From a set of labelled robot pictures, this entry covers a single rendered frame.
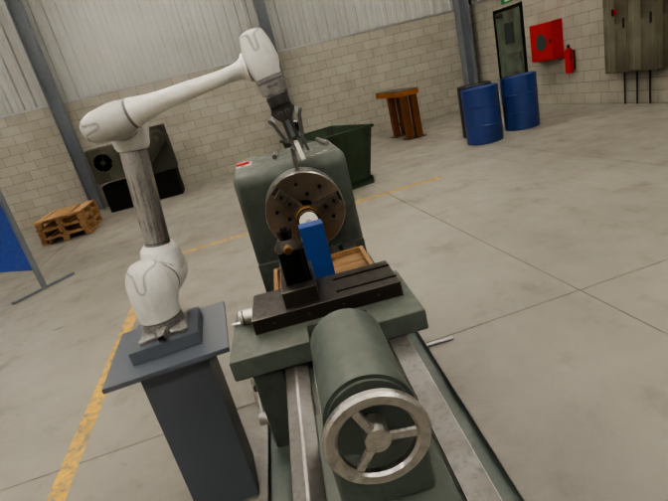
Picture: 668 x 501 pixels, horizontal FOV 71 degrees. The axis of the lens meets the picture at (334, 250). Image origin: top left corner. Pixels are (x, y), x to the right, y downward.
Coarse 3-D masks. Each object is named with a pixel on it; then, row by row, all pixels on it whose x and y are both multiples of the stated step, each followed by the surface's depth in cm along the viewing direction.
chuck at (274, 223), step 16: (288, 176) 179; (304, 176) 180; (320, 176) 180; (288, 192) 181; (304, 192) 182; (320, 192) 182; (272, 208) 182; (336, 208) 185; (272, 224) 184; (288, 224) 185; (336, 224) 187
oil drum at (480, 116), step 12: (492, 84) 735; (468, 96) 747; (480, 96) 737; (492, 96) 739; (468, 108) 755; (480, 108) 744; (492, 108) 744; (468, 120) 765; (480, 120) 751; (492, 120) 750; (468, 132) 775; (480, 132) 758; (492, 132) 756; (468, 144) 787; (480, 144) 766
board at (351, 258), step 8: (360, 248) 183; (336, 256) 184; (344, 256) 184; (352, 256) 182; (360, 256) 180; (368, 256) 172; (336, 264) 178; (344, 264) 176; (352, 264) 174; (360, 264) 172; (336, 272) 171
